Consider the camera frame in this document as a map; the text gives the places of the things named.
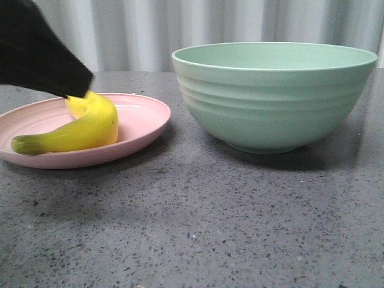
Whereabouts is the pink plate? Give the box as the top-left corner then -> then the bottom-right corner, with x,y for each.
1,93 -> 171,169

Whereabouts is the yellow banana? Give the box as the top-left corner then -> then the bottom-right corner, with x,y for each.
11,91 -> 119,155

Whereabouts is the white pleated curtain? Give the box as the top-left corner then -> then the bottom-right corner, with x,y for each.
38,1 -> 383,72

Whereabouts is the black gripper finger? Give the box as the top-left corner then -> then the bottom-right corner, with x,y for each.
1,1 -> 93,98

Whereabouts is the green ribbed bowl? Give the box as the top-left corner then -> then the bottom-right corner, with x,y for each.
172,42 -> 377,154

